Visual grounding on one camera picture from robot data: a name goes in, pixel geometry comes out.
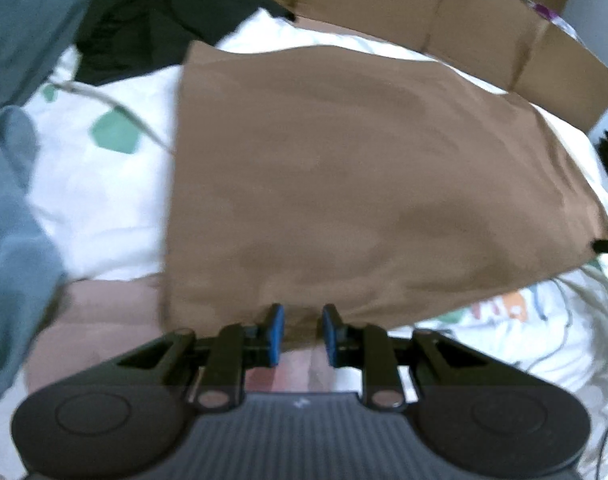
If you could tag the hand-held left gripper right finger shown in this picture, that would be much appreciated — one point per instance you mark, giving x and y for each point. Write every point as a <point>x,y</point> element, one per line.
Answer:
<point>330,340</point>

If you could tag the white printed bedsheet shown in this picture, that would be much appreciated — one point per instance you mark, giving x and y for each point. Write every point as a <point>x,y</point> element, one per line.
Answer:
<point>98,200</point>

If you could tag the blue sweatshirt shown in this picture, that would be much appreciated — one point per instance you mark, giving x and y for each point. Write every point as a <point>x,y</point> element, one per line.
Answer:
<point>13,240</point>

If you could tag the brown cardboard sheet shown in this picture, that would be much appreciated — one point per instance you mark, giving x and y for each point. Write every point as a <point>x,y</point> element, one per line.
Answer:
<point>434,5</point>

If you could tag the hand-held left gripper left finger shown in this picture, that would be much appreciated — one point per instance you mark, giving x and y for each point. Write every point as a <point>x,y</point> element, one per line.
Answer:
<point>275,335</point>

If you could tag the brown printed t-shirt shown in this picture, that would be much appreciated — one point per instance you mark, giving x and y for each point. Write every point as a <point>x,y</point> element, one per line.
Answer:
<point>364,190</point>

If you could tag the teal green cloth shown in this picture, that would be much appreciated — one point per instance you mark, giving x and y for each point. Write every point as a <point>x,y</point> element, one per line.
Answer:
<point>28,25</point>

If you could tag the black garment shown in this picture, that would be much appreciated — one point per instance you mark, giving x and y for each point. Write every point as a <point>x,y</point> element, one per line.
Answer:
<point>168,15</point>

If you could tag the purple packet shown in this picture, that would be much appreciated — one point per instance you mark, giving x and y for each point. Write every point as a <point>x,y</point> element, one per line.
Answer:
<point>548,11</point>

